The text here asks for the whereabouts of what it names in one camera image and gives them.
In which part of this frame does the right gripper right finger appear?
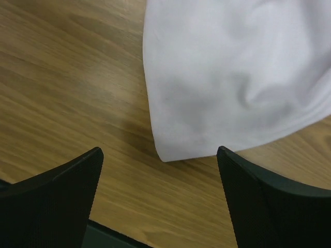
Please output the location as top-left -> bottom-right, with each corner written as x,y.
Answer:
217,146 -> 330,247

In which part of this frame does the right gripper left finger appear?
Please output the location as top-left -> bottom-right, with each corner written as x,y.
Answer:
1,147 -> 104,247

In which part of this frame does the white t shirt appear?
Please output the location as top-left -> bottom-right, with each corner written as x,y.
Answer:
143,1 -> 330,162

